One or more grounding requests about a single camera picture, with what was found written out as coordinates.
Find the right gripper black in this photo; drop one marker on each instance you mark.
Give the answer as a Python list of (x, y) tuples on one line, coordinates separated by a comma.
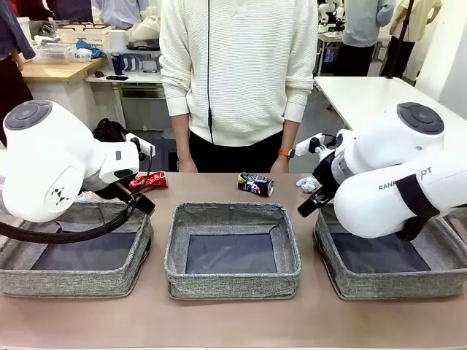
[(328, 175)]

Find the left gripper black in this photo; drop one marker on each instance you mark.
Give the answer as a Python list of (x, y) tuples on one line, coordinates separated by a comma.
[(127, 191)]

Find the white paper ball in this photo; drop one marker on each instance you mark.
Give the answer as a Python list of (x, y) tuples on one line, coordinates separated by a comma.
[(306, 183)]

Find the crushed red drink can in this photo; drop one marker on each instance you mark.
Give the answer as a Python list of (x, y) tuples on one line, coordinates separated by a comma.
[(157, 180)]

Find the crushed black drink can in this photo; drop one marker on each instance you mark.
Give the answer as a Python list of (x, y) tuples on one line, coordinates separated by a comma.
[(255, 184)]

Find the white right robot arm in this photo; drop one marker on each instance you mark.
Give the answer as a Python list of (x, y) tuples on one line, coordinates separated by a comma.
[(383, 189)]

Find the person's left forearm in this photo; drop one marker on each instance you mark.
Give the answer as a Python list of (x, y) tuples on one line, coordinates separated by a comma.
[(290, 135)]

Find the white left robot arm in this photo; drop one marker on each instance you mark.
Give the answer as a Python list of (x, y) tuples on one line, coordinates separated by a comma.
[(47, 164)]

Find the person's right forearm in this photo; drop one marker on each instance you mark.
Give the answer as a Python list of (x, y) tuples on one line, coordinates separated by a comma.
[(181, 135)]

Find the person's left hand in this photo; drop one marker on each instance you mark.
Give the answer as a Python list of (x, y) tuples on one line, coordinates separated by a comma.
[(281, 166)]

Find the person's right hand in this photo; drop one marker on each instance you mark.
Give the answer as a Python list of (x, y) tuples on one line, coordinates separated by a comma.
[(187, 165)]

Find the orange wrist watch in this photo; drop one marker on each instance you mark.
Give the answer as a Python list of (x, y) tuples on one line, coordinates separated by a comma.
[(286, 153)]

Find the black backpack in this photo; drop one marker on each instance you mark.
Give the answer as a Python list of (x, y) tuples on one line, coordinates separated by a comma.
[(109, 131)]

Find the grey fabric basket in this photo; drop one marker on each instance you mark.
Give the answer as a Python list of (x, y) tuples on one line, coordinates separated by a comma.
[(73, 280), (233, 284), (394, 284)]

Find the white desk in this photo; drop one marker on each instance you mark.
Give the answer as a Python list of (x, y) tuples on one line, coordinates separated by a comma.
[(142, 78)]

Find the black phone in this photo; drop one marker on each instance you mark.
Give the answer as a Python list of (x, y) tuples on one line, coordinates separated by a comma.
[(116, 77)]

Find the black computer mouse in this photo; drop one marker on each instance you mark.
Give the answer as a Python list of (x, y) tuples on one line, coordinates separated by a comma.
[(98, 74)]

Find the blue drink bottle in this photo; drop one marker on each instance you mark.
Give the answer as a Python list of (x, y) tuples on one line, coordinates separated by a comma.
[(117, 65)]

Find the person in white sweater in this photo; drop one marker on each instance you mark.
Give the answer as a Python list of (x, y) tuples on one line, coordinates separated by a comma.
[(248, 73)]

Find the wooden top side table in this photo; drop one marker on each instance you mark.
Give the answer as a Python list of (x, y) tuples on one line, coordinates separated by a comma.
[(58, 71)]

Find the blue cloth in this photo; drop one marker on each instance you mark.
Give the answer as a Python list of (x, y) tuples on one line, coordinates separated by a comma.
[(93, 51)]

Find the white paper roll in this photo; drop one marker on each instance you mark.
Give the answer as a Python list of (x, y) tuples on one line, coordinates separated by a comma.
[(117, 40)]

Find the cream fabric bag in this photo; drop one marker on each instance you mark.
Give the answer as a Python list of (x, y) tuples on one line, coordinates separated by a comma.
[(144, 29)]

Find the clear plastic container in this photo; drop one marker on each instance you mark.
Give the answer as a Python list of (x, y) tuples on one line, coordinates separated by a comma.
[(54, 53)]

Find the white plastic crate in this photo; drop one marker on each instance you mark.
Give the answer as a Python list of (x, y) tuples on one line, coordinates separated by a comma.
[(84, 36)]

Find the bystander in pale blue sweater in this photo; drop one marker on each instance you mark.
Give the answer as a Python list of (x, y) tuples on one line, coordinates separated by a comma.
[(365, 22)]

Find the black tripod pole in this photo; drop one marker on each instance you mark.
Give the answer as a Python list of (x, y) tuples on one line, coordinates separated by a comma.
[(401, 36)]

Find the bystander in light blue shirt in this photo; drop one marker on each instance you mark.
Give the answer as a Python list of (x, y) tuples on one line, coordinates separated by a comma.
[(120, 11)]

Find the bystander in dark clothes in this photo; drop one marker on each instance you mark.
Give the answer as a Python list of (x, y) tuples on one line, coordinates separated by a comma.
[(73, 9)]

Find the bystander in cream jacket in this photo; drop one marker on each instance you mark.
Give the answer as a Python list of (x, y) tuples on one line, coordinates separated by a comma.
[(419, 22)]

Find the white bucket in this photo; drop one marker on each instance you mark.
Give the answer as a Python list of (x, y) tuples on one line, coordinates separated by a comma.
[(25, 29)]

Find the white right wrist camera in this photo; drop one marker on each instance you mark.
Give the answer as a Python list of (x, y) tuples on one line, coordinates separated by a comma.
[(306, 146)]

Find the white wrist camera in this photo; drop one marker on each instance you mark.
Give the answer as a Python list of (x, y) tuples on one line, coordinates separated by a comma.
[(306, 146), (144, 146)]

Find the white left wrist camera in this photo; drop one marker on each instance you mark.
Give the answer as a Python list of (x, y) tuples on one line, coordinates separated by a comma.
[(144, 146)]

